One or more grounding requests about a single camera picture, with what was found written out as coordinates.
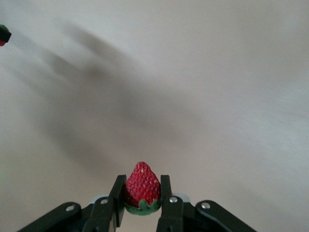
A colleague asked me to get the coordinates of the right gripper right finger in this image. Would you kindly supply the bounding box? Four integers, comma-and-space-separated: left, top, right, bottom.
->
156, 174, 186, 232

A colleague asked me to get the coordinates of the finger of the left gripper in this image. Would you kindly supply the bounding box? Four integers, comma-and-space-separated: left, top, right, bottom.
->
0, 29, 12, 44

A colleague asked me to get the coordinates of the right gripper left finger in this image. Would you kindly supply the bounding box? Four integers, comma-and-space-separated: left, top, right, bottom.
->
83, 174, 128, 232

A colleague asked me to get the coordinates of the plain table cloth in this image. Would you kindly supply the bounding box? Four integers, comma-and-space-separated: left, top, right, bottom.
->
0, 0, 309, 232

